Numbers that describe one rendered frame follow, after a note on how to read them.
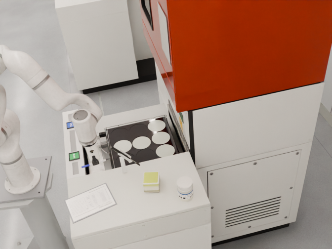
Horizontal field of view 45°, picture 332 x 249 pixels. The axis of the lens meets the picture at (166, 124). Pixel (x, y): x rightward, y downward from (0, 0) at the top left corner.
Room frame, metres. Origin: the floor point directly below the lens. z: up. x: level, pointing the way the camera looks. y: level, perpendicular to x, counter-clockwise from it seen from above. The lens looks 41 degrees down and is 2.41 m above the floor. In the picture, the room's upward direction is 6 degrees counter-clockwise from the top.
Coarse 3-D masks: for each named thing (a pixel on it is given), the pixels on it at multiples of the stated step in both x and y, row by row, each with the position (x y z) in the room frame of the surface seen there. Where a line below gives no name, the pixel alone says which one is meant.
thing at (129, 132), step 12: (108, 132) 1.74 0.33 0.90; (120, 132) 1.73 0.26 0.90; (132, 132) 1.72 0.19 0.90; (144, 132) 1.71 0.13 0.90; (156, 132) 1.70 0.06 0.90; (168, 132) 1.69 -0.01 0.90; (156, 144) 1.60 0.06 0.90; (168, 144) 1.59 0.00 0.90; (120, 156) 1.54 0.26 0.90; (132, 156) 1.53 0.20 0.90; (144, 156) 1.52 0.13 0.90; (156, 156) 1.51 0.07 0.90
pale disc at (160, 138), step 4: (160, 132) 1.69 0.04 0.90; (164, 132) 1.69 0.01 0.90; (152, 136) 1.67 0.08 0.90; (156, 136) 1.67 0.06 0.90; (160, 136) 1.66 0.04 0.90; (164, 136) 1.66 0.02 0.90; (168, 136) 1.65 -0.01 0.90; (152, 140) 1.64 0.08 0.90; (156, 140) 1.63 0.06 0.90; (160, 140) 1.63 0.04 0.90; (164, 140) 1.63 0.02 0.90; (168, 140) 1.62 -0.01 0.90
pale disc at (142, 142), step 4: (136, 140) 1.65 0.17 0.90; (140, 140) 1.65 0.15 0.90; (144, 140) 1.64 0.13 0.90; (148, 140) 1.64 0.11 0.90; (132, 144) 1.62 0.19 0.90; (136, 144) 1.62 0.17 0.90; (140, 144) 1.61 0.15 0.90; (144, 144) 1.61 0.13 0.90; (148, 144) 1.61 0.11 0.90; (140, 148) 1.58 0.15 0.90
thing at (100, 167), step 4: (100, 152) 1.61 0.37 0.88; (100, 156) 1.58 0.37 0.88; (88, 160) 1.56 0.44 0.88; (100, 160) 1.55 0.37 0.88; (100, 164) 1.52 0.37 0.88; (92, 168) 1.49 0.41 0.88; (96, 168) 1.49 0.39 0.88; (100, 168) 1.49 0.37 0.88; (104, 168) 1.48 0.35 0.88; (92, 172) 1.46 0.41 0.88
